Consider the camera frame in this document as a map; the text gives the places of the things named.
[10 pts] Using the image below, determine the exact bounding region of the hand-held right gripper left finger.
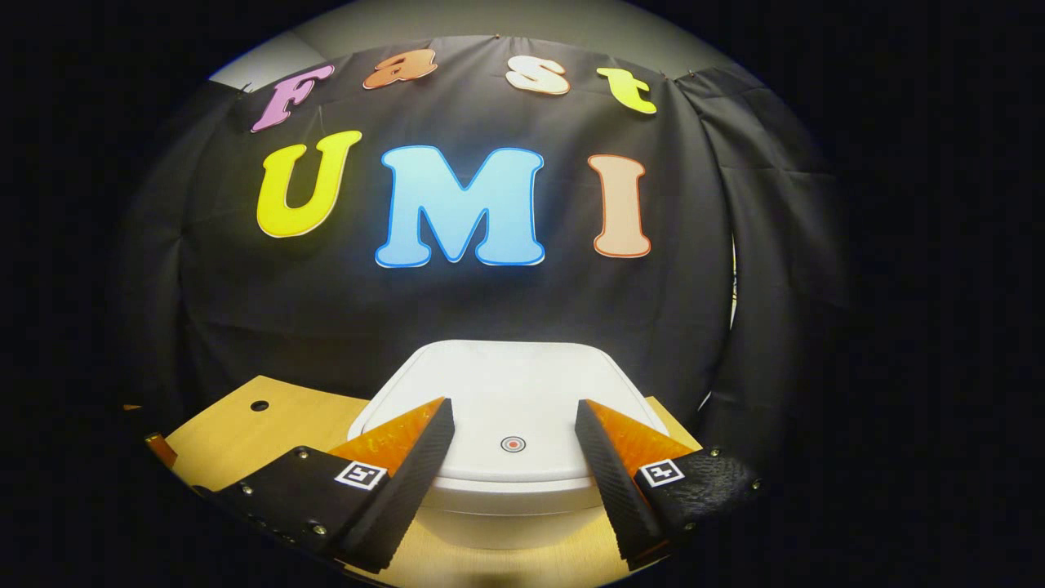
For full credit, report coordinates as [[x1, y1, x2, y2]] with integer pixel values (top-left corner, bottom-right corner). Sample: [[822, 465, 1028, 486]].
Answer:
[[214, 398, 456, 572]]

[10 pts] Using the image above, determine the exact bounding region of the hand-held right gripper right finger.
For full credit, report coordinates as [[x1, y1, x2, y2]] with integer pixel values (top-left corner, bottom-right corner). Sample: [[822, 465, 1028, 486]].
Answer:
[[574, 399, 768, 571]]

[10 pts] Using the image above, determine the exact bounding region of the white desktop garbage bin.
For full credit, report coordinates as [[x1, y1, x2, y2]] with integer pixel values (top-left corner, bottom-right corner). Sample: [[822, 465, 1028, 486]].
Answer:
[[347, 340, 672, 550]]

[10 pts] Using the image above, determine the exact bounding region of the wooden desktop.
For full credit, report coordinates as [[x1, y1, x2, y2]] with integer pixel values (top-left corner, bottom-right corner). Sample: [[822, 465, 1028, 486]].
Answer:
[[145, 376, 703, 588]]

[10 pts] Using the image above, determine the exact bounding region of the black backdrop cloth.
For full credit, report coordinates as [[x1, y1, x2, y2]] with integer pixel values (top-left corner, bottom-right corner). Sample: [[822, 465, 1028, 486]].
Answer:
[[114, 34, 850, 442]]

